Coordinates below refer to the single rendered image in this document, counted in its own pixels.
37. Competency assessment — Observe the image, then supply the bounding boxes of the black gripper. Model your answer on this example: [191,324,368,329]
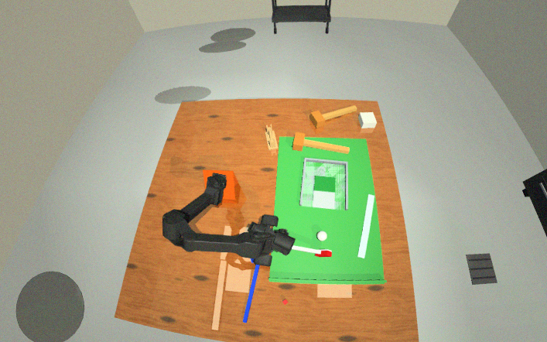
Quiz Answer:
[253,214,279,267]

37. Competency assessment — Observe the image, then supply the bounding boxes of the red and grey putter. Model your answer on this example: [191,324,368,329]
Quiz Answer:
[292,245,332,257]

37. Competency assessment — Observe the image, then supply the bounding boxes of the green rectangular mat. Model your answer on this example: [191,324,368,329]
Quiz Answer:
[269,136,385,281]

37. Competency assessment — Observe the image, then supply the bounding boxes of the white cube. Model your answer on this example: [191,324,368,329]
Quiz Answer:
[358,112,377,128]

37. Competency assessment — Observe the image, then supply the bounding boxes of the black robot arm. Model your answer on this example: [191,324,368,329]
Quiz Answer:
[162,173,296,258]

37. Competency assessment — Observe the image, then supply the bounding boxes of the white flat bar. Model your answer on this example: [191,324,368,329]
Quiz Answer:
[358,194,374,258]

